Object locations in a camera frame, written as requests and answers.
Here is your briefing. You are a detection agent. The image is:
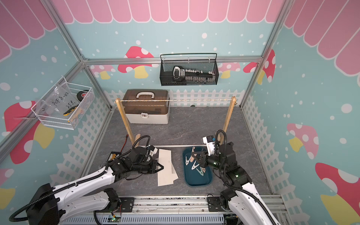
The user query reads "teal plastic tray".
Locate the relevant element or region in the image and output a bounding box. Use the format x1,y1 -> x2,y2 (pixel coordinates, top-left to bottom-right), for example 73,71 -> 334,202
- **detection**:
182,146 -> 212,187

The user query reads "wooden string rack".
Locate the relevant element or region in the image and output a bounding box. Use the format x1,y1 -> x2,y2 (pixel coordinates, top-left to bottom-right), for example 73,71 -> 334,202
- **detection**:
107,106 -> 242,147

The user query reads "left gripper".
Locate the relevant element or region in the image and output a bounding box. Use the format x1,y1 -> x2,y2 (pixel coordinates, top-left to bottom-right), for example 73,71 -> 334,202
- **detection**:
132,159 -> 164,174

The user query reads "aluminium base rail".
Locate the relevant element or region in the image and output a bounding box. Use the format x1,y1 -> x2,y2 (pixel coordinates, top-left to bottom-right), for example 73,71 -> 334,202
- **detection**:
53,193 -> 290,225

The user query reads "black tape roll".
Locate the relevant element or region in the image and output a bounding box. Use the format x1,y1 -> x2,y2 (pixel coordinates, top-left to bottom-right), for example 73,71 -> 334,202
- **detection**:
76,90 -> 89,102

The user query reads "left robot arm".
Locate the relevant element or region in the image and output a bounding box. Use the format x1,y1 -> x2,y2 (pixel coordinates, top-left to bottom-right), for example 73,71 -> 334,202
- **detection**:
9,135 -> 164,225

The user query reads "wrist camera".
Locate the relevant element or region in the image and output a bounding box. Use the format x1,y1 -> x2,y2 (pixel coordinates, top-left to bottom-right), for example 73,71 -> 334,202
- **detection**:
202,136 -> 216,156
146,145 -> 158,158

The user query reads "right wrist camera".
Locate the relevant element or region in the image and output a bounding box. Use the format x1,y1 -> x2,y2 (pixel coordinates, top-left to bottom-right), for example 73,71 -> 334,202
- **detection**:
202,136 -> 216,156

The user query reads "green clothespin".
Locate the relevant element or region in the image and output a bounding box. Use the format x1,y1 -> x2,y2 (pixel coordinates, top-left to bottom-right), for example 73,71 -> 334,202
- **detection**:
196,168 -> 204,176

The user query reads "black wire mesh basket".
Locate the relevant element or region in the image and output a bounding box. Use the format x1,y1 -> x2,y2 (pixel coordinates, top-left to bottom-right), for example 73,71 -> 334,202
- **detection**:
159,53 -> 219,86

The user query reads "clear wall-mounted bin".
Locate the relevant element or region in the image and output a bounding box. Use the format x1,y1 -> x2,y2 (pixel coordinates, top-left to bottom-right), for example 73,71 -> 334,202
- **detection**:
31,77 -> 95,130

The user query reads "white clothespin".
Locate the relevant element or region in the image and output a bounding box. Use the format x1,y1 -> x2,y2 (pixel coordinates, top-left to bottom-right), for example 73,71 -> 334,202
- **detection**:
185,156 -> 191,166
191,160 -> 199,170

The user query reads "white postcard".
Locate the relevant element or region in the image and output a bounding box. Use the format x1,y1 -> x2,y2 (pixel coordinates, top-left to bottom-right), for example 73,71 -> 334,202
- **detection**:
157,168 -> 173,187
171,164 -> 179,182
158,149 -> 172,176

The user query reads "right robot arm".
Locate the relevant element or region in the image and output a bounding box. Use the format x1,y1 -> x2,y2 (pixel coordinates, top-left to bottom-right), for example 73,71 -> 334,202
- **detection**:
191,129 -> 280,225

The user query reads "brown lidded storage box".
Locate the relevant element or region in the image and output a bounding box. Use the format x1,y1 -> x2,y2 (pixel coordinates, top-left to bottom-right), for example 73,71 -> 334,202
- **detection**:
122,89 -> 170,124

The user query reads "pink clothespin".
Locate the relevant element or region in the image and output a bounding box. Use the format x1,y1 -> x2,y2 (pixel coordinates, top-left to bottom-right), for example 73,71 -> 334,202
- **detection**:
190,146 -> 196,162

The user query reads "plastic labelled bag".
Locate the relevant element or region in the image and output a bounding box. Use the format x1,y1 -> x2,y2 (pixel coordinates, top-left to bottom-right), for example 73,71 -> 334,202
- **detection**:
45,85 -> 79,115

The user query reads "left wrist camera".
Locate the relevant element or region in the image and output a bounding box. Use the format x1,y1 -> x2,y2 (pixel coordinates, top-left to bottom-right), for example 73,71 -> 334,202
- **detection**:
146,145 -> 158,158

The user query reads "yellow black utility knife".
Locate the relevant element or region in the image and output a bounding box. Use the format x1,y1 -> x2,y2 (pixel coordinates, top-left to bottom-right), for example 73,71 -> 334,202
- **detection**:
63,106 -> 78,116

